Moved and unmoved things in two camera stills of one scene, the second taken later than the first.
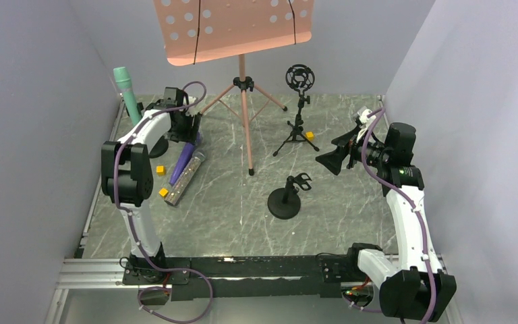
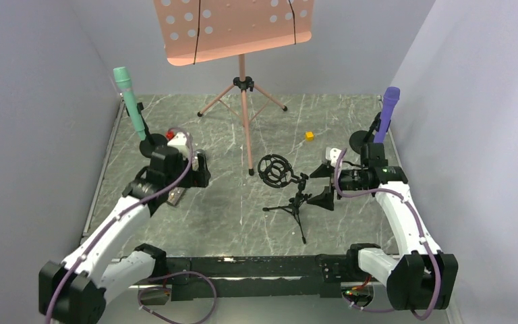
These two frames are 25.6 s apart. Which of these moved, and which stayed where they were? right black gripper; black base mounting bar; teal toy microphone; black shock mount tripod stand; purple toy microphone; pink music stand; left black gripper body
Moved: left black gripper body; purple toy microphone; black shock mount tripod stand; right black gripper
Stayed: teal toy microphone; black base mounting bar; pink music stand
